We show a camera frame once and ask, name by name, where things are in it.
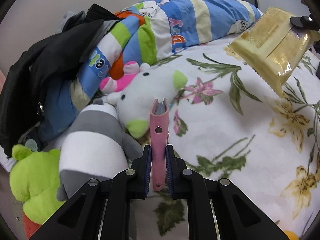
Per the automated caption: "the red knitted plush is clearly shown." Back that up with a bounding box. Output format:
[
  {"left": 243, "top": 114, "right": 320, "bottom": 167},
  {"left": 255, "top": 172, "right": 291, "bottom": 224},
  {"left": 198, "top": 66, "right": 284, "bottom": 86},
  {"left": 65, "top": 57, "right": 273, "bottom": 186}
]
[{"left": 22, "top": 213, "right": 41, "bottom": 239}]

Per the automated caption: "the lime green plush toy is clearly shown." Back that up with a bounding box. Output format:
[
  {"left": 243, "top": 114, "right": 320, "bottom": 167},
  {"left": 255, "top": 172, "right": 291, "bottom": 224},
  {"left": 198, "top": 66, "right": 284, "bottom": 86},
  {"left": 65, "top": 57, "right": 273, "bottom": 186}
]
[{"left": 9, "top": 145, "right": 65, "bottom": 225}]

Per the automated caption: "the colourful striped quilt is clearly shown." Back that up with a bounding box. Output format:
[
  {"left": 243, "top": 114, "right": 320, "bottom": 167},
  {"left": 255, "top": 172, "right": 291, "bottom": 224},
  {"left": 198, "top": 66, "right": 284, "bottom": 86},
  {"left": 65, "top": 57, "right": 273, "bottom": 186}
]
[{"left": 37, "top": 0, "right": 261, "bottom": 142}]

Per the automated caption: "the pink wallet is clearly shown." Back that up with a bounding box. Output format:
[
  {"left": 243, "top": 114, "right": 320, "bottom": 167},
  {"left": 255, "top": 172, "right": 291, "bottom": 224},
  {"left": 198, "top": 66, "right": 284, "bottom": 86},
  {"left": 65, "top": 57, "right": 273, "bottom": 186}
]
[{"left": 149, "top": 98, "right": 170, "bottom": 191}]

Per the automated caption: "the white plush with green ears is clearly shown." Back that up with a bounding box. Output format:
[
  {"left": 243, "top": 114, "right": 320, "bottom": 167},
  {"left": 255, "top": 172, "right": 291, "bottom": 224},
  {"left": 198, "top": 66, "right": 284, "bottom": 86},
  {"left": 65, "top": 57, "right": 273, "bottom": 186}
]
[{"left": 107, "top": 66, "right": 188, "bottom": 139}]

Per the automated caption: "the orange round plush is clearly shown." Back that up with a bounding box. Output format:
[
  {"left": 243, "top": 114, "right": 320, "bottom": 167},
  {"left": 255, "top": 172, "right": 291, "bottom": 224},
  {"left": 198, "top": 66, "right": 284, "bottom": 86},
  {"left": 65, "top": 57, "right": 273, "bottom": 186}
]
[{"left": 284, "top": 230, "right": 299, "bottom": 240}]

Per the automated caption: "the grey white striped plush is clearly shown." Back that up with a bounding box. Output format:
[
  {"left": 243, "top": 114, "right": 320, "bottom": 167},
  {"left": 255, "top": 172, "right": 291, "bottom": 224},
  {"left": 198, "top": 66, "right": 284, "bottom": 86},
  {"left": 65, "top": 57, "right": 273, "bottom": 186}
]
[{"left": 56, "top": 99, "right": 143, "bottom": 201}]

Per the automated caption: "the floral white blanket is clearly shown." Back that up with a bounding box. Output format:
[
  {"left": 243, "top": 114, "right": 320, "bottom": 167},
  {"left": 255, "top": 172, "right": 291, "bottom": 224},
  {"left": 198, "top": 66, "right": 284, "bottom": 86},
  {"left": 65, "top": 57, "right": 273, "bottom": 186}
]
[{"left": 42, "top": 32, "right": 320, "bottom": 240}]

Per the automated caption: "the yellow snack packet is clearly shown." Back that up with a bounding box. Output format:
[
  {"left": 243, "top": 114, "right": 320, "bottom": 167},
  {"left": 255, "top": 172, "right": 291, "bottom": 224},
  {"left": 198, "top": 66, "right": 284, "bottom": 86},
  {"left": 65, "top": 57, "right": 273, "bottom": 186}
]
[{"left": 230, "top": 7, "right": 319, "bottom": 97}]

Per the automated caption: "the black clothing pile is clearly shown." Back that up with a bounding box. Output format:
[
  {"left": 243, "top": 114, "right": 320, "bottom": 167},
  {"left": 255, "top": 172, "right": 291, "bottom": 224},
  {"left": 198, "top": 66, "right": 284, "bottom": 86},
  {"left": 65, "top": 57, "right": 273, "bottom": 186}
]
[{"left": 1, "top": 4, "right": 120, "bottom": 158}]

